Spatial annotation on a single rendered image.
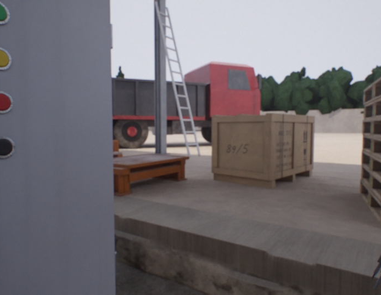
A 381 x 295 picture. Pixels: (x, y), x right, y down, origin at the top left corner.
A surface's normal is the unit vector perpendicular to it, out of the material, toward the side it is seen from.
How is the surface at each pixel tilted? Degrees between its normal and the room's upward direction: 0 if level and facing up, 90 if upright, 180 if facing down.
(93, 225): 90
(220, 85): 86
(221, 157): 90
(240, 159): 90
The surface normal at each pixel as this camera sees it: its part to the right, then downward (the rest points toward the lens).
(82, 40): 0.83, 0.04
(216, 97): 0.38, 0.07
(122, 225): -0.57, 0.06
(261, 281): -0.29, -0.81
